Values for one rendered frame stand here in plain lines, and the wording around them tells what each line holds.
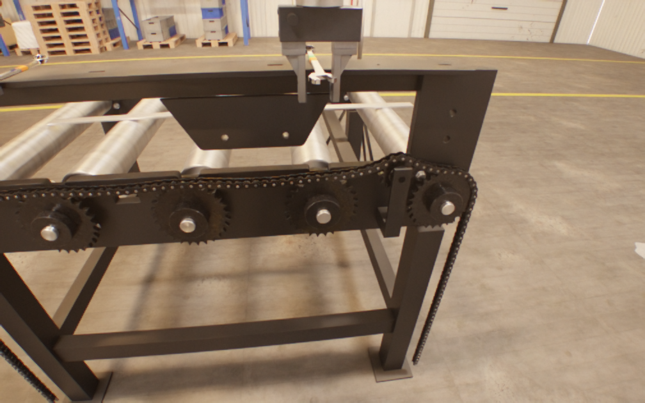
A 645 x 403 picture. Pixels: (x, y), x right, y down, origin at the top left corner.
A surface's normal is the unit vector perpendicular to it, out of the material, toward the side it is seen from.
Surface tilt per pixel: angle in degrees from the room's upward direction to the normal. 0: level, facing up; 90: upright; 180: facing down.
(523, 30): 90
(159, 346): 90
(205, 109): 90
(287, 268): 0
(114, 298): 0
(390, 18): 90
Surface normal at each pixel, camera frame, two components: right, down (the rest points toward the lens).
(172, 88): 0.13, 0.57
